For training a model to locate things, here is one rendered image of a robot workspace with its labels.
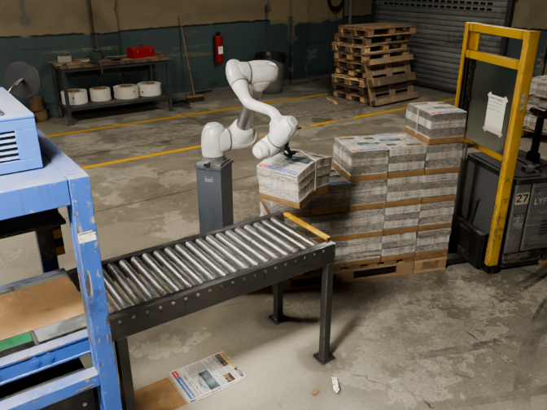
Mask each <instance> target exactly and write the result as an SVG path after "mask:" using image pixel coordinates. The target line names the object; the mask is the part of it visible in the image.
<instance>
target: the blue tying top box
mask: <svg viewBox="0 0 547 410"><path fill-rule="evenodd" d="M0 110H1V111H3V113H4V115H3V116H0V175H2V174H7V173H12V172H20V171H25V170H29V169H35V168H42V167H43V164H42V155H41V151H40V146H39V141H38V136H37V128H36V123H35V118H34V117H35V115H34V114H33V113H32V112H31V111H30V110H29V109H28V108H27V107H25V106H24V105H23V104H22V103H21V102H19V101H18V100H17V99H16V98H15V97H13V96H12V95H11V94H10V93H9V92H8V91H6V90H5V89H4V88H3V87H0Z"/></svg>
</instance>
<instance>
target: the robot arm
mask: <svg viewBox="0 0 547 410"><path fill-rule="evenodd" d="M225 74H226V77H227V80H228V82H229V84H230V86H231V88H232V90H233V91H234V92H235V93H236V95H237V96H238V98H239V100H240V101H241V103H242V106H241V110H240V112H239V116H238V119H237V120H235V121H234V123H233V124H232V125H231V126H230V127H229V128H224V126H223V125H222V124H220V123H218V122H210V123H207V124H206V125H205V126H204V127H203V132H202V136H201V148H202V155H203V157H202V159H201V160H200V161H199V162H197V165H204V167H209V166H211V167H217V168H221V167H222V165H224V164H225V163H227V162H228V161H230V158H227V157H225V152H227V151H228V150H240V149H244V148H248V147H250V146H253V145H254V146H253V148H252V153H253V154H254V156H255V157H257V158H258V159H269V158H272V157H274V156H275V155H277V154H279V153H281V155H285V156H286V157H288V158H291V159H292V156H293V155H295V153H298V152H299V151H296V150H290V147H289V141H290V139H291V138H292V137H293V136H294V134H295V132H296V130H298V129H301V127H298V122H297V120H296V118H295V117H293V116H282V115H281V113H280V112H279V111H278V110H277V109H276V108H275V107H272V106H270V105H268V104H265V103H263V102H260V97H261V95H262V92H263V90H265V89H266V88H267V87H268V86H269V85H270V83H272V82H274V81H276V80H277V79H278V74H279V71H278V66H277V65H276V64H275V63H273V62H270V61H268V60H253V61H249V62H239V60H237V59H231V60H229V61H228V62H227V63H226V68H225ZM256 111H257V112H259V113H263V114H266V115H268V116H269V117H270V118H271V121H270V123H269V126H270V128H269V134H268V135H266V136H265V137H264V138H262V139H261V140H260V141H259V142H258V143H256V142H257V141H258V137H259V134H258V131H257V129H256V128H255V127H254V126H253V124H252V121H253V119H254V116H255V114H256ZM285 150H286V151H287V152H285ZM287 153H288V154H287Z"/></svg>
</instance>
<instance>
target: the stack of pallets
mask: <svg viewBox="0 0 547 410"><path fill-rule="evenodd" d="M416 27H417V25H413V24H412V25H407V24H397V23H388V22H381V23H368V24H345V25H339V27H338V28H339V32H338V33H335V41H334V42H332V50H333V51H334V53H335V57H334V61H335V64H334V66H335V68H336V71H335V73H334V74H331V76H332V81H331V84H332V86H331V89H332V90H333V91H334V95H333V97H336V98H337V97H343V96H346V98H345V99H346V100H349V101H352V100H357V99H360V103H368V102H369V96H368V93H367V90H368V88H367V87H366V82H365V80H366V77H365V69H364V65H363V61H366V60H369V59H380V58H386V57H392V56H399V55H396V52H400V55H408V54H409V49H407V47H406V46H407V41H410V36H411V33H416ZM403 28H407V32H405V33H402V32H403V30H402V29H403ZM348 29H350V32H348ZM396 36H401V40H396ZM344 37H347V38H348V39H344ZM381 37H382V38H381ZM396 43H398V48H395V47H392V44H396ZM341 46H345V47H343V48H341ZM343 54H344V56H343ZM343 62H345V63H343ZM344 70H347V71H344ZM340 78H343V79H340Z"/></svg>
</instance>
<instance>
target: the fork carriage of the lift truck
mask: <svg viewBox="0 0 547 410"><path fill-rule="evenodd" d="M450 228H451V229H452V230H451V234H450V235H449V247H451V248H452V249H453V250H454V251H456V252H460V253H461V254H462V255H463V256H465V260H466V261H467V262H468V263H469V264H471V265H472V266H473V267H474V268H477V267H480V265H481V260H482V255H483V250H484V242H485V237H486V233H484V232H483V231H481V230H480V229H478V228H477V227H476V226H474V225H473V224H472V223H470V222H469V221H468V220H466V219H465V218H463V217H462V216H460V215H459V214H457V213H456V212H455V211H453V219H452V227H450Z"/></svg>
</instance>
